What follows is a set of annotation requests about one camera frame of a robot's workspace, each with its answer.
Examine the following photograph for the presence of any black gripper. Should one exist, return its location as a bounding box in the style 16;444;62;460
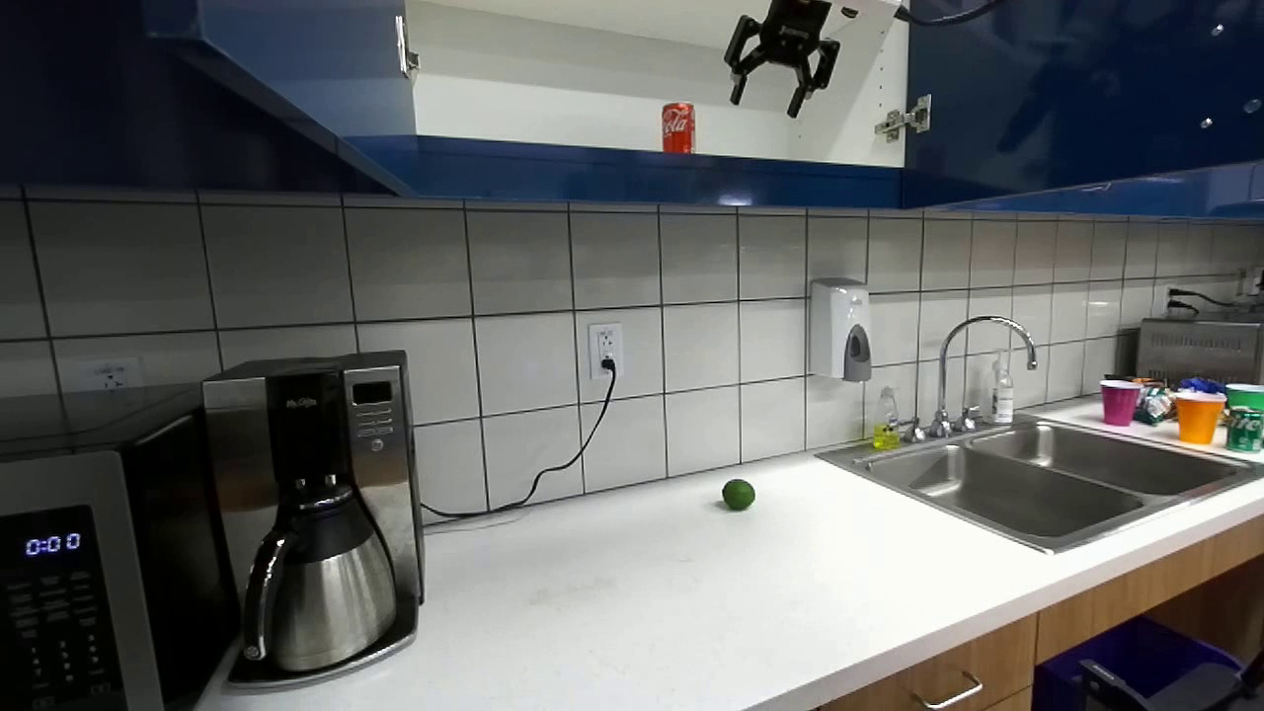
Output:
723;0;847;119

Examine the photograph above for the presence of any red soda can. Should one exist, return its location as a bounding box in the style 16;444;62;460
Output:
660;99;698;157

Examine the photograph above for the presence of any metal cabinet hinge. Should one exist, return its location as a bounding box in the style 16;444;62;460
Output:
876;90;940;143
391;10;423;74

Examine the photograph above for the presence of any chrome gooseneck faucet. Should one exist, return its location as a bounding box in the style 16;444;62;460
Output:
929;313;1043;438

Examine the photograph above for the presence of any yellow dish soap bottle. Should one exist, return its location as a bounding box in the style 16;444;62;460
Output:
860;381;910;452

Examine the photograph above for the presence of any white pump soap bottle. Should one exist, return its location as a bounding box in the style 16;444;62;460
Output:
988;360;1019;425

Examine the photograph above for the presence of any pink plastic cup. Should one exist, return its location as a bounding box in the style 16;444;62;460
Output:
1098;376;1144;429

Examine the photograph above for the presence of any stainless steel double sink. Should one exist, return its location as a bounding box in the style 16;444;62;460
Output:
821;413;1264;551

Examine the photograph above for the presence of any stainless steel countertop appliance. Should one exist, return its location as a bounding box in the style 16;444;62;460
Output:
1134;313;1264;385

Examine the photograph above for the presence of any black steel coffee maker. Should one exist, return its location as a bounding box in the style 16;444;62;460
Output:
198;347;427;692

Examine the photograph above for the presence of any orange plastic cup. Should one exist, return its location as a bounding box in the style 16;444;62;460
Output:
1169;385;1227;444

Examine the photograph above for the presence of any green plastic cup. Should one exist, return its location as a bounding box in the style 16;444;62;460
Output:
1221;379;1264;452

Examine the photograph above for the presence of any wooden base cabinet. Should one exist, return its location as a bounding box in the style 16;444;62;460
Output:
813;512;1264;711

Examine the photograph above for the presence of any blue plastic bin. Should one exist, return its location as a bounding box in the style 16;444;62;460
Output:
1035;614;1248;711

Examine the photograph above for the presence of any stainless steel coffee carafe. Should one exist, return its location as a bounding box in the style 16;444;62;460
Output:
236;475;402;679

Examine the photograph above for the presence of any black microwave oven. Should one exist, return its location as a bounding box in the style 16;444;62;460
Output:
0;385;250;711

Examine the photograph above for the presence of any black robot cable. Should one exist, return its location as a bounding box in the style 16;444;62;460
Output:
893;0;1006;32

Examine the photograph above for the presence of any white open wall cabinet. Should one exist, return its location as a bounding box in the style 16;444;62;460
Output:
353;0;990;214

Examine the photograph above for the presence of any white wall soap dispenser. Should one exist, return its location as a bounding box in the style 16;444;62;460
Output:
805;280;876;385

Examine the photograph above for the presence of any white wall outlet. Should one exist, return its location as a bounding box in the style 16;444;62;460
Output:
584;315;630;385

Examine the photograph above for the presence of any black power cord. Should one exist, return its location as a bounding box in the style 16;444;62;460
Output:
414;356;623;523

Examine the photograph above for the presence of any metal drawer handle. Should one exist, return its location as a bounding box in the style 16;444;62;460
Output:
922;670;988;711

